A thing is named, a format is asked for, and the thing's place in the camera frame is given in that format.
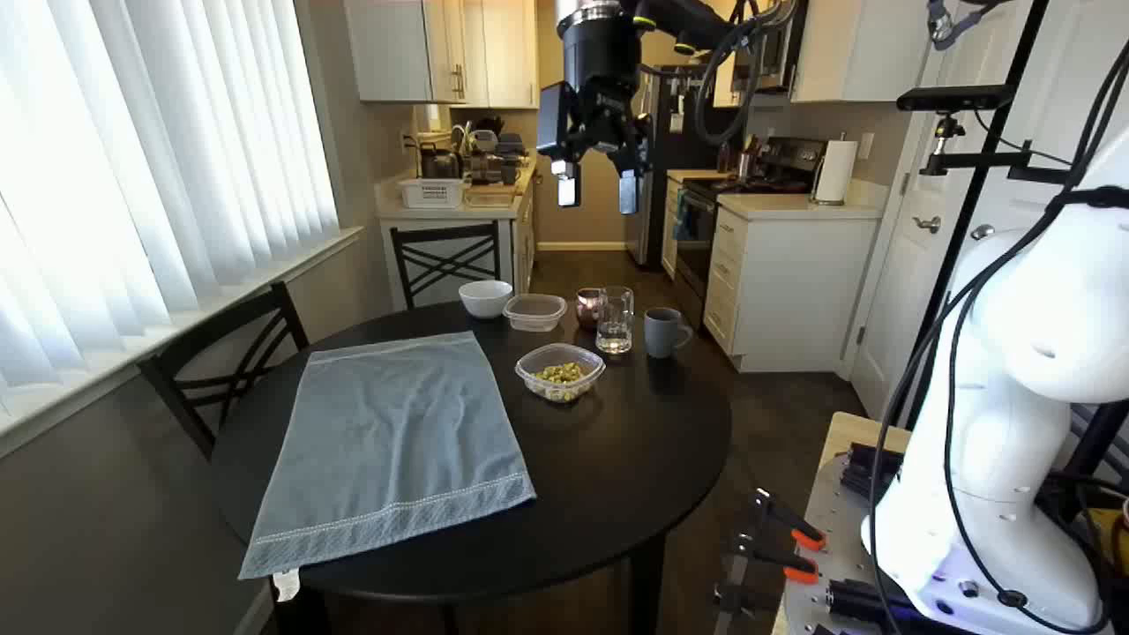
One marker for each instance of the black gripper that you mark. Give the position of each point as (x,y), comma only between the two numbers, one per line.
(601,66)

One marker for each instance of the light wooden robot base board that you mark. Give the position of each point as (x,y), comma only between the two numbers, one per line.
(829,529)

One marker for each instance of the small white bowl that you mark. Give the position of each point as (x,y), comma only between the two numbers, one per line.
(486,298)

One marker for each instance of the yellow wrapped candy pile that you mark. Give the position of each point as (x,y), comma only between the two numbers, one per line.
(561,373)

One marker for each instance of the clear plastic candy container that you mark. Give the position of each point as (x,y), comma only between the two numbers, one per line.
(561,386)

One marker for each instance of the black refrigerator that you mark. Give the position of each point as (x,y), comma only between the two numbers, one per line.
(671,128)

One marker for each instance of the white kitchen counter unit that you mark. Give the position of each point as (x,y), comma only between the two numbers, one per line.
(515,233)

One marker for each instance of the black kitchen stove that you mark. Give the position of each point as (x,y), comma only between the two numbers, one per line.
(692,232)

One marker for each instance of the dark countertop appliances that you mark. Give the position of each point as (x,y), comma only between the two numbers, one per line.
(487,153)

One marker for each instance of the patterned metal cup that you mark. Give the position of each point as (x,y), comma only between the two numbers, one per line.
(591,308)

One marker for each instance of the empty clear plastic container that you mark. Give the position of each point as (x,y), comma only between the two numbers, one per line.
(534,313)

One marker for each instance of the clear glass mug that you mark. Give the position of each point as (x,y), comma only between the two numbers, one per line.
(616,335)

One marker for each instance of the grey ceramic mug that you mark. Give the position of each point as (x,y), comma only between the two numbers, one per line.
(665,333)

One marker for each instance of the clear plastic bin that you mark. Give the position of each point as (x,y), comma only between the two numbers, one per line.
(432,197)

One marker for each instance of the black chair with cross back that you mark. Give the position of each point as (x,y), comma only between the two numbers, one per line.
(224,359)
(447,261)

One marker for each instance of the white base cabinet with drawers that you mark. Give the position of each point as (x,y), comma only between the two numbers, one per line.
(780,282)

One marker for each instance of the black microwave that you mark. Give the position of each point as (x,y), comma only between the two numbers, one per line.
(774,54)

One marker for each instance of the white paper towel roll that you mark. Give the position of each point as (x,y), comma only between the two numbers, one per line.
(836,172)

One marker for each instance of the white upper cabinet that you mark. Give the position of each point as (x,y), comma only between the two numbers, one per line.
(859,48)

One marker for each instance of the white panel door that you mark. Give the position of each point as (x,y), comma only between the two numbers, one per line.
(910,295)

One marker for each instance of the light blue towel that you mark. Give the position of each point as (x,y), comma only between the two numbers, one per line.
(389,446)

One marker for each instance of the black power box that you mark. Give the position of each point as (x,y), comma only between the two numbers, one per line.
(869,472)

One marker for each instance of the dark wooden table leg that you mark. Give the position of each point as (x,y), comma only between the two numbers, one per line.
(646,586)

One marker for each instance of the white window sill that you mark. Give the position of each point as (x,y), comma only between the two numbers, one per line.
(177,322)

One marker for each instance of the white vertical window blinds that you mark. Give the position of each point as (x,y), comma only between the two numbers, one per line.
(153,153)

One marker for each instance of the cream upper wall cabinet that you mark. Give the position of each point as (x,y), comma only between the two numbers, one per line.
(447,48)

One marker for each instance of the black camera stand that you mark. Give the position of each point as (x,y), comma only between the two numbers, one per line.
(982,178)

